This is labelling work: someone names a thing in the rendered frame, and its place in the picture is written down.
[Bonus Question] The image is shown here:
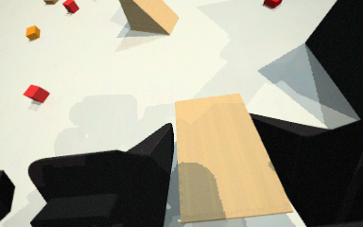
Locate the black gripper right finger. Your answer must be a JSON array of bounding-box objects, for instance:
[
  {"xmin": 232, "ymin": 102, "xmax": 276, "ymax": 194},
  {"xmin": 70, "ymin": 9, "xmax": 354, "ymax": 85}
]
[{"xmin": 249, "ymin": 113, "xmax": 363, "ymax": 227}]

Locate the orange cube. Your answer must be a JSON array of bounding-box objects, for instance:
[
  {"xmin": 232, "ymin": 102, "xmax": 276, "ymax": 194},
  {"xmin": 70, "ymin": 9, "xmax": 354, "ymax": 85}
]
[{"xmin": 26, "ymin": 25, "xmax": 40, "ymax": 41}]

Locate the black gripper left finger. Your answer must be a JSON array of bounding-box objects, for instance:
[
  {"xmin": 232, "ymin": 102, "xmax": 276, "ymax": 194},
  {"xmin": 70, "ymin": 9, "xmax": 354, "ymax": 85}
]
[{"xmin": 27, "ymin": 123, "xmax": 174, "ymax": 227}]

